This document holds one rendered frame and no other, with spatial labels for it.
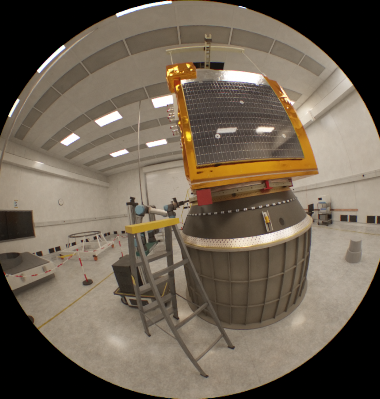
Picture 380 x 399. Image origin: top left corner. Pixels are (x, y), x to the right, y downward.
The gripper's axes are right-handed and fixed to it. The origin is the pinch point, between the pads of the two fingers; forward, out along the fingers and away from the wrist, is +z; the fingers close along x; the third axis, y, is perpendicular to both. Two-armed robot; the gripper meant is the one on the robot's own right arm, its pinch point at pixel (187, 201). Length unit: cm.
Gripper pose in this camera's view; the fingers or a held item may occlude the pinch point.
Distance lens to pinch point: 164.8
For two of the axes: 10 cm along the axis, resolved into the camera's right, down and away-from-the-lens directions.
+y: 2.9, 9.6, 0.2
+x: 4.4, -1.1, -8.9
